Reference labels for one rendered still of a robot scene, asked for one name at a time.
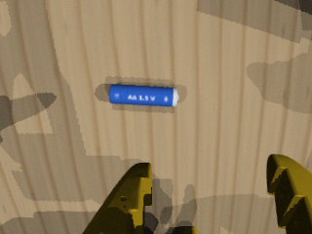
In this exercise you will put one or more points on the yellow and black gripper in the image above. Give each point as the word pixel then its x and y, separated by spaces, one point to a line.
pixel 123 211

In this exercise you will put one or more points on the blue aa battery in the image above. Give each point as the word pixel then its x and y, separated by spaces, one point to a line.
pixel 143 95

